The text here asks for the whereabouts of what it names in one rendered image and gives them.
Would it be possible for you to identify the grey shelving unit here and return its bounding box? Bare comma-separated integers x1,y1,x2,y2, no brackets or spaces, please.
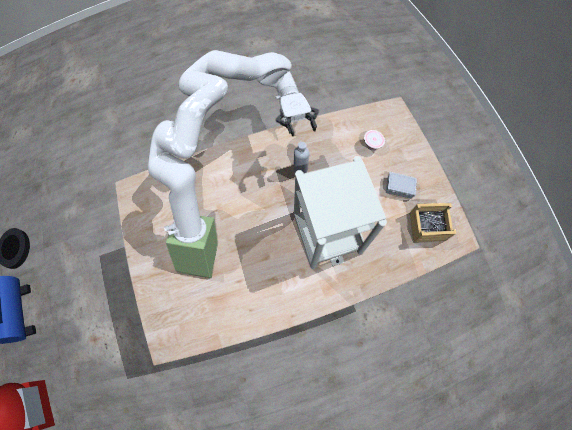
294,156,387,269

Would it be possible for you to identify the white paper cup with pink band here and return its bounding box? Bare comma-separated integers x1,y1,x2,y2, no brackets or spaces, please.
364,130,385,151

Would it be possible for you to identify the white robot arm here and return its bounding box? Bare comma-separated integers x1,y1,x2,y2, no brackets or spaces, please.
148,50,299,243

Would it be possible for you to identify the wooden crate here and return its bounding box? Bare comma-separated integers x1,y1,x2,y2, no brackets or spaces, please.
410,203,456,243

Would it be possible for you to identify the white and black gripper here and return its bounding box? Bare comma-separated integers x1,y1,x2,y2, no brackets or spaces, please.
276,91,319,137

